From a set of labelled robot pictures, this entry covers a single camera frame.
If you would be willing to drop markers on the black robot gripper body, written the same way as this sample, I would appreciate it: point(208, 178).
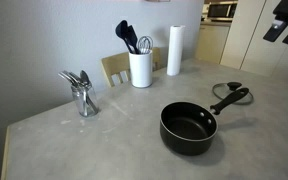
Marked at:
point(286, 8)

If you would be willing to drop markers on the glass lid with black knob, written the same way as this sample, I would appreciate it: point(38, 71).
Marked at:
point(234, 85)

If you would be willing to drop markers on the microwave oven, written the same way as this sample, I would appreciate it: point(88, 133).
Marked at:
point(220, 10)

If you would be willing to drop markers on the beige low cabinet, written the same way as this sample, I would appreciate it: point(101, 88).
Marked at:
point(212, 43)

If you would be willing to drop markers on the white paper towel roll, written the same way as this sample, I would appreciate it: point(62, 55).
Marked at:
point(175, 50)

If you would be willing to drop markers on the metal whisk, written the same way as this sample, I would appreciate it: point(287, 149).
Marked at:
point(145, 44)

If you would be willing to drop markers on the white utensil holder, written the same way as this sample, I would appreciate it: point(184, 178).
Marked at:
point(140, 70)

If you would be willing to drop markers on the black plastic spatula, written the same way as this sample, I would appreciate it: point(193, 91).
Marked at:
point(132, 35)

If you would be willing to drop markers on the black kitchen utensils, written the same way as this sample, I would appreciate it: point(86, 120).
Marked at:
point(121, 30)

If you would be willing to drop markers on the light wooden chair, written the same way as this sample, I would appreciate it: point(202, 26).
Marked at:
point(115, 63)

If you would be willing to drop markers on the glass jar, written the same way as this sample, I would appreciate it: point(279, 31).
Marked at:
point(84, 101)

